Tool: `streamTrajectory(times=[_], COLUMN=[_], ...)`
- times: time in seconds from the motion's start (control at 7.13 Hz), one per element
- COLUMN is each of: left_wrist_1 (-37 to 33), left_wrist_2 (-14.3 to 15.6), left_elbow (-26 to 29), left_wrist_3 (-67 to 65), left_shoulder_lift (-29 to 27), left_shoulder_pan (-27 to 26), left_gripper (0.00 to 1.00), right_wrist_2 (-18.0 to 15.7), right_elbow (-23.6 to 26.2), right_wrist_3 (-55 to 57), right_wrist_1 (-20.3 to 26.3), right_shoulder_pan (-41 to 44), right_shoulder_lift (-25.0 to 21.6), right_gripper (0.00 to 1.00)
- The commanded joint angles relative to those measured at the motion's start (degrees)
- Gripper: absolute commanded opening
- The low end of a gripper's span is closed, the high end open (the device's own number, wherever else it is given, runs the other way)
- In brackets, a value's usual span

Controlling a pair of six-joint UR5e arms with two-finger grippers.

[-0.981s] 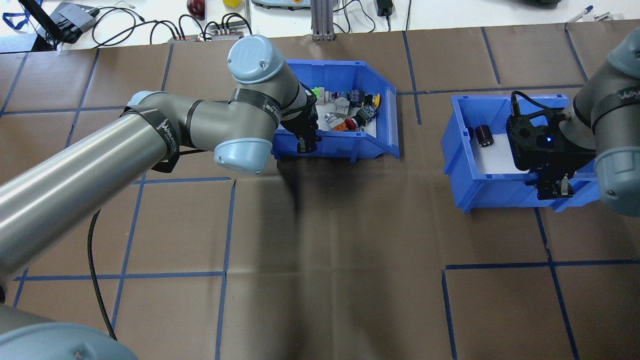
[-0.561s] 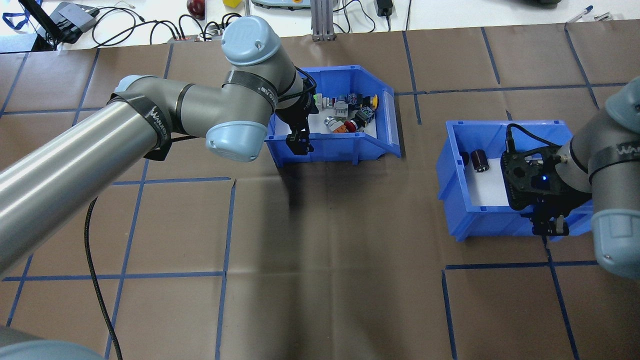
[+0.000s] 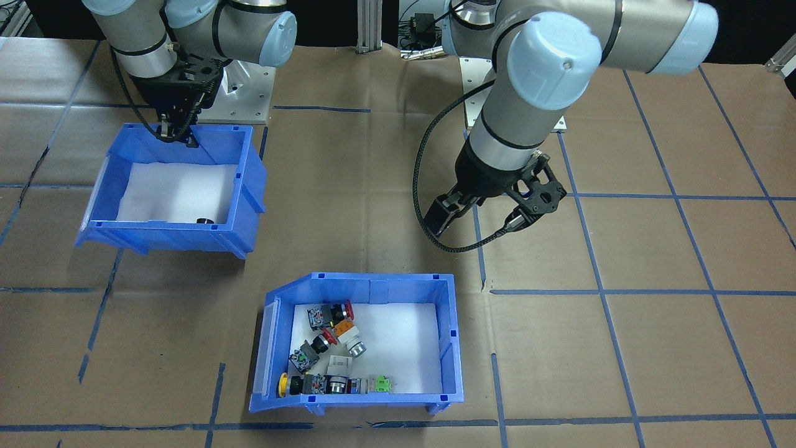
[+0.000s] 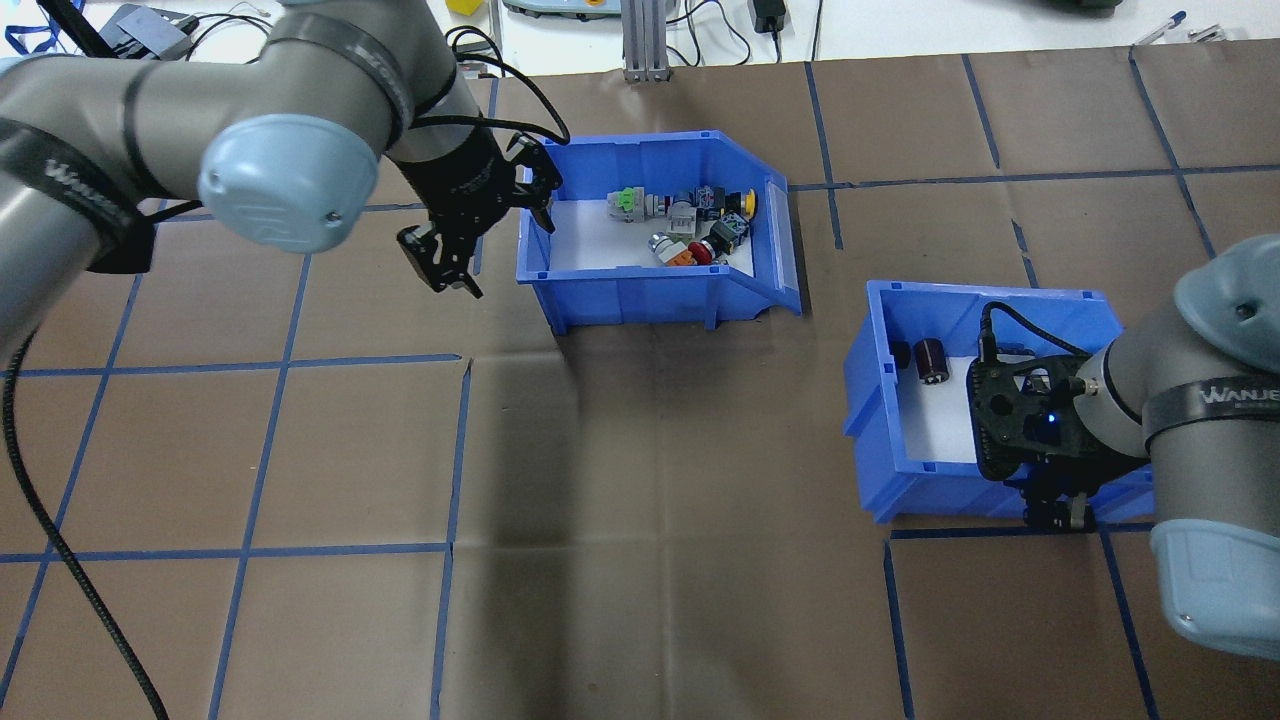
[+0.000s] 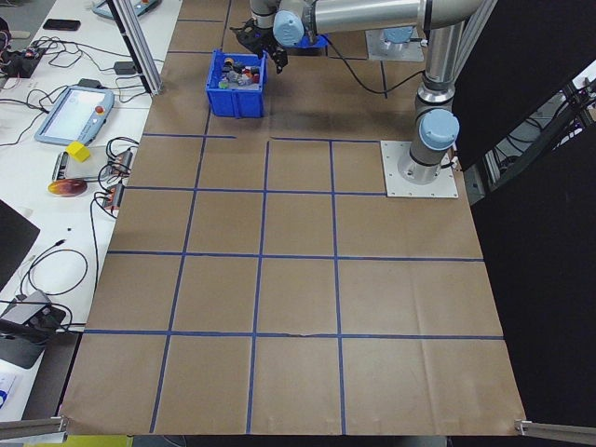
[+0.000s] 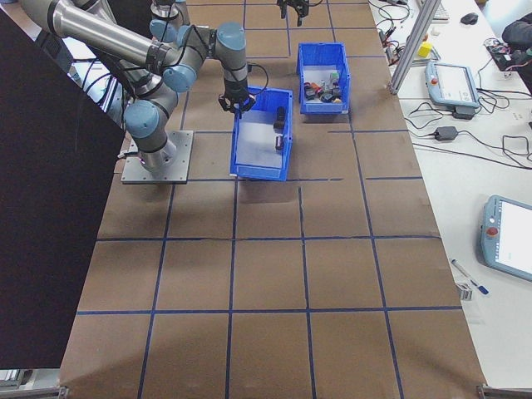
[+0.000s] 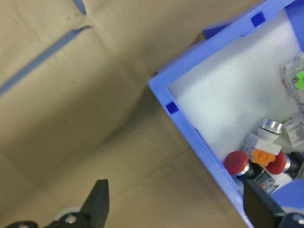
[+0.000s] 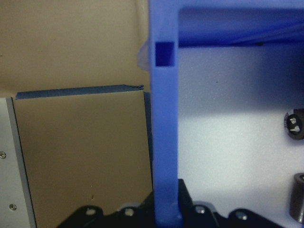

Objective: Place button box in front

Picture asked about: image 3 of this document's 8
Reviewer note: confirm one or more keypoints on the yellow mushroom push button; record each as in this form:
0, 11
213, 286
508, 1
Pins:
292, 384

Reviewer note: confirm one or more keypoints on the silver UR5e robot arm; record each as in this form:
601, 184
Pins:
559, 62
137, 37

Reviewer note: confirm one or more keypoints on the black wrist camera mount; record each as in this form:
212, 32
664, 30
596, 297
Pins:
200, 67
541, 193

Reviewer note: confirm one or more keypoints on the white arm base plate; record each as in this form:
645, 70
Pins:
249, 93
471, 106

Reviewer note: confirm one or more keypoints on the black button white block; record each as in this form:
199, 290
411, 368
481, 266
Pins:
339, 373

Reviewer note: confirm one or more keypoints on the black power supply brick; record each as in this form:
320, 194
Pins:
424, 25

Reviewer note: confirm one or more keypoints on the blue plastic button bin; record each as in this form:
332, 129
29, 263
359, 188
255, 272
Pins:
404, 289

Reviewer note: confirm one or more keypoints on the red mushroom push button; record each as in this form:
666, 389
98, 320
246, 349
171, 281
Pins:
339, 311

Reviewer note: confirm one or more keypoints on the blue plastic storage bin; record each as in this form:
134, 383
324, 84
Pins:
174, 236

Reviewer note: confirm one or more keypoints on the white silver button orange block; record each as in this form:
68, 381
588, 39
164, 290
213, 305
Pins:
350, 339

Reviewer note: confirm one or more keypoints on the red button green contact block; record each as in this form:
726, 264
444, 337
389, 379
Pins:
320, 342

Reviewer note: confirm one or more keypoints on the silver button green block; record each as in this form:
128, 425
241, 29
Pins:
376, 386

